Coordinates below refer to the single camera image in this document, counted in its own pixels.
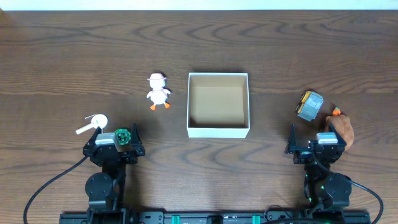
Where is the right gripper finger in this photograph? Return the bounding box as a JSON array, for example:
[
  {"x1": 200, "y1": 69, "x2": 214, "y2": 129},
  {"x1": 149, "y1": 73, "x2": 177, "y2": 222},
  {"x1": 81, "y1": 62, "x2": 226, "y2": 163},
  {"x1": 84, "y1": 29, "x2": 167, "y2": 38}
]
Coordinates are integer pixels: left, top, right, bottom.
[
  {"x1": 286, "y1": 124, "x2": 297, "y2": 149},
  {"x1": 328, "y1": 123, "x2": 346, "y2": 146}
]

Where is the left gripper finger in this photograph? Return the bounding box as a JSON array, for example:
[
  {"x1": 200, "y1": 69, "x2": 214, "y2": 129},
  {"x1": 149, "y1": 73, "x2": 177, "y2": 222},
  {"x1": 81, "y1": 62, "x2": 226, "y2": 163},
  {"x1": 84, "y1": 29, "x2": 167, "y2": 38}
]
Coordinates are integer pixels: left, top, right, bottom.
[
  {"x1": 130, "y1": 123, "x2": 142, "y2": 146},
  {"x1": 86, "y1": 128, "x2": 102, "y2": 147}
]

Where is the brown plush toy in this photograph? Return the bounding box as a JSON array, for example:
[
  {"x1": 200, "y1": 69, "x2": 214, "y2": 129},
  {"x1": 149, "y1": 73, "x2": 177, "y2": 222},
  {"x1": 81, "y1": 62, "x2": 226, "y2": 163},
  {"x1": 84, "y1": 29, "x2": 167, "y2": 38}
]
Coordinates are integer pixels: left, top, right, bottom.
[{"x1": 324, "y1": 107, "x2": 354, "y2": 150}]

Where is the grey yellow toy truck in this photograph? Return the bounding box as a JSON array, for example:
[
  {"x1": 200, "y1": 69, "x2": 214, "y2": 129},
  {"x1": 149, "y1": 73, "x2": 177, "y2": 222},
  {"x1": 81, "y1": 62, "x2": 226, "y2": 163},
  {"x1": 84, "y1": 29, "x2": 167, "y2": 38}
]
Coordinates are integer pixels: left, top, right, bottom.
[{"x1": 295, "y1": 90, "x2": 323, "y2": 121}]

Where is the white duck toy pink hat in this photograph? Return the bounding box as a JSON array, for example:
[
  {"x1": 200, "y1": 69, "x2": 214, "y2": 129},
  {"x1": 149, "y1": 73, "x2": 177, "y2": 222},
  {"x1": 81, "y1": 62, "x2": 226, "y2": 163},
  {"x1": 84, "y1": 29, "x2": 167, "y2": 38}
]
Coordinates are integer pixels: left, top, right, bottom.
[{"x1": 146, "y1": 73, "x2": 171, "y2": 111}]

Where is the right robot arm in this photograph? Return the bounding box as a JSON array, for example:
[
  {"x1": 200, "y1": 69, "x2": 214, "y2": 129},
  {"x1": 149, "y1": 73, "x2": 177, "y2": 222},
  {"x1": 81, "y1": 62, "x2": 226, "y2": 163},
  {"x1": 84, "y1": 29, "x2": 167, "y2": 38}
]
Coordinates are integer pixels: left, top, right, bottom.
[{"x1": 284, "y1": 125, "x2": 352, "y2": 222}]

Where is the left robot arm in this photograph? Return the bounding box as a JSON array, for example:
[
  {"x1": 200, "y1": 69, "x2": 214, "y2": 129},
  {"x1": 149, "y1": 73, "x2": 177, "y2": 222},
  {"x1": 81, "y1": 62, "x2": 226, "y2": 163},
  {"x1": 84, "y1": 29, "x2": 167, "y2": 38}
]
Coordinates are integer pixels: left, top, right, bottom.
[{"x1": 83, "y1": 124, "x2": 146, "y2": 223}]

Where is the green round spinning top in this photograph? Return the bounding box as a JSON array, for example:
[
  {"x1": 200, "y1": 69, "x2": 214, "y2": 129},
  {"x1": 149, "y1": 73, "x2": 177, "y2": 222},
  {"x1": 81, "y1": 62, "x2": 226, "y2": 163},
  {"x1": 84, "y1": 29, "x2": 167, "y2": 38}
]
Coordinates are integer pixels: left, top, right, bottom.
[{"x1": 114, "y1": 128, "x2": 131, "y2": 146}]

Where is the white wooden pellet drum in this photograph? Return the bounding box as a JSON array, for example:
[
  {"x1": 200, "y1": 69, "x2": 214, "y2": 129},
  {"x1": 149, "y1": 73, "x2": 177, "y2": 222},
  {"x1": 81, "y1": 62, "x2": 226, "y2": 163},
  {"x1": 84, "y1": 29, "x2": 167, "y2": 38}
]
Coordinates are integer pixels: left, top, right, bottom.
[{"x1": 75, "y1": 114, "x2": 108, "y2": 134}]

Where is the white cardboard box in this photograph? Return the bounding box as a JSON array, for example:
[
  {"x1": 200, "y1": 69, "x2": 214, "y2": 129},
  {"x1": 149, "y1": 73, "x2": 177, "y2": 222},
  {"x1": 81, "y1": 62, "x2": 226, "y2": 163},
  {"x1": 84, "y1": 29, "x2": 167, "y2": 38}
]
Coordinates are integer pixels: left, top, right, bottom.
[{"x1": 187, "y1": 72, "x2": 251, "y2": 139}]

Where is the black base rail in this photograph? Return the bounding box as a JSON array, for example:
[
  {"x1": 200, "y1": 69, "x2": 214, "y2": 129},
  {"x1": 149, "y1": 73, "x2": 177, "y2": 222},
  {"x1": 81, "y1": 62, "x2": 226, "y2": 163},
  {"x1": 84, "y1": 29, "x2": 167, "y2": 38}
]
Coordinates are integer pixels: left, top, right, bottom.
[{"x1": 58, "y1": 210, "x2": 371, "y2": 224}]

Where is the right black cable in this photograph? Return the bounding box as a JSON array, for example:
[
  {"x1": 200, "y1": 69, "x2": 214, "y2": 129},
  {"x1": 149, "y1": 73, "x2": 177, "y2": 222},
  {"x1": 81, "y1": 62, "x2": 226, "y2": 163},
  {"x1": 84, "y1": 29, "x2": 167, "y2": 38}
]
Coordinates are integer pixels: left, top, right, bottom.
[{"x1": 310, "y1": 149, "x2": 384, "y2": 224}]

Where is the black cable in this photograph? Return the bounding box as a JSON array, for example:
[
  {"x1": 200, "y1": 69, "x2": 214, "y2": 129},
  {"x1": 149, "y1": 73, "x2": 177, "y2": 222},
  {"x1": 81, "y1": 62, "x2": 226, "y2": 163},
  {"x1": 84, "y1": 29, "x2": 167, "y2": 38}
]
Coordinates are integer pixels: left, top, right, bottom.
[
  {"x1": 310, "y1": 149, "x2": 384, "y2": 224},
  {"x1": 23, "y1": 155, "x2": 90, "y2": 224}
]

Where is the left black cable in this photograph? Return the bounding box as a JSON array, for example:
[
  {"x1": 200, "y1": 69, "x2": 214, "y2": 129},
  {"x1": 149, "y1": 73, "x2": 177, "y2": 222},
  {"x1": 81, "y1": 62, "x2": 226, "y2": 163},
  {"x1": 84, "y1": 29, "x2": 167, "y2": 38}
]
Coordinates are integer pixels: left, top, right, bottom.
[{"x1": 23, "y1": 155, "x2": 90, "y2": 224}]

